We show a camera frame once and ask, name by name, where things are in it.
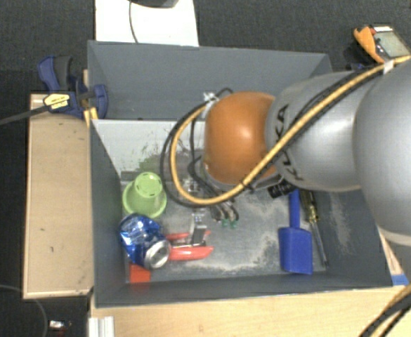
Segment light green plastic cup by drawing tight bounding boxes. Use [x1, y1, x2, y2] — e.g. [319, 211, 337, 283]
[122, 171, 168, 220]

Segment crushed blue drink can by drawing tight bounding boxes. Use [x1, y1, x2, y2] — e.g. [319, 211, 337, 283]
[118, 213, 173, 271]

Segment red-orange flat block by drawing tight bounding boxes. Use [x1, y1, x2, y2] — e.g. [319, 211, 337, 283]
[129, 263, 152, 284]

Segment grey metal bin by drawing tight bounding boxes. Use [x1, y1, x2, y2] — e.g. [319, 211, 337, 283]
[86, 39, 394, 308]

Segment pale wood board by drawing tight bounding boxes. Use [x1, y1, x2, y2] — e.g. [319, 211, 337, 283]
[22, 93, 96, 300]

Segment red-handled pliers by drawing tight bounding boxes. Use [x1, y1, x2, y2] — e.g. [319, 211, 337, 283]
[164, 230, 215, 262]

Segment black cylinder on white bracket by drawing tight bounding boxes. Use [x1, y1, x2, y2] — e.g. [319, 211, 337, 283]
[266, 181, 296, 200]

